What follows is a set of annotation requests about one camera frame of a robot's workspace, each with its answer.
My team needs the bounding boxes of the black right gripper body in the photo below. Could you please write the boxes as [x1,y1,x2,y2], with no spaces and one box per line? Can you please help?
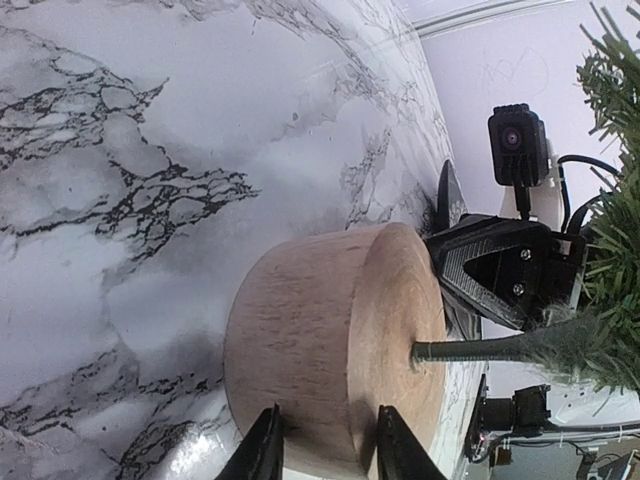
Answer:
[529,229,586,320]

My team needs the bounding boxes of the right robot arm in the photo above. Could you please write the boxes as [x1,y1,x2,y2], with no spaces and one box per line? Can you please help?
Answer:
[418,160,639,479]

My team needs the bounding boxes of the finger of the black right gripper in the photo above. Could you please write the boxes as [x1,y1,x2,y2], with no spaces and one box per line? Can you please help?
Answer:
[444,293,483,341]
[426,214,550,330]

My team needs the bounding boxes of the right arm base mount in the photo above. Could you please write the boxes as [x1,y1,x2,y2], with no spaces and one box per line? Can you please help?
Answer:
[464,374,551,463]

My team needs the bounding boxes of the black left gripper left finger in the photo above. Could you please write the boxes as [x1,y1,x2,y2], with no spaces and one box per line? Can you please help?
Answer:
[215,403,284,480]

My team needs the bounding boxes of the black floral rectangular plate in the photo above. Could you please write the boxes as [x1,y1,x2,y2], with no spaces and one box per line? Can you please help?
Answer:
[425,160,468,238]

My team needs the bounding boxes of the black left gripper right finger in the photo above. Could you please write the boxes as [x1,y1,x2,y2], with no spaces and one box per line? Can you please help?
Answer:
[377,406,446,480]

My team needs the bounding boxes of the small green christmas tree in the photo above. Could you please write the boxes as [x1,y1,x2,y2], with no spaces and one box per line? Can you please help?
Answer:
[223,0,640,480]

